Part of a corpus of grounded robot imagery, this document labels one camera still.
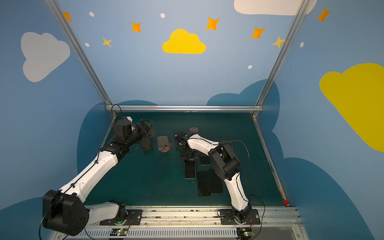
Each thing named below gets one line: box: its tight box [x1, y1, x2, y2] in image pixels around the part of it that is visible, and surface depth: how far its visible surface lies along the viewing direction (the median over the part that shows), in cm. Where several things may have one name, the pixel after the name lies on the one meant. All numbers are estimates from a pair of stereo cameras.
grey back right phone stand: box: [189, 127, 199, 137], surface depth 103 cm
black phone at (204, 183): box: [197, 170, 211, 196], surface depth 87 cm
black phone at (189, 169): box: [184, 159, 196, 179], surface depth 90 cm
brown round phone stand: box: [157, 136, 172, 153], surface depth 99 cm
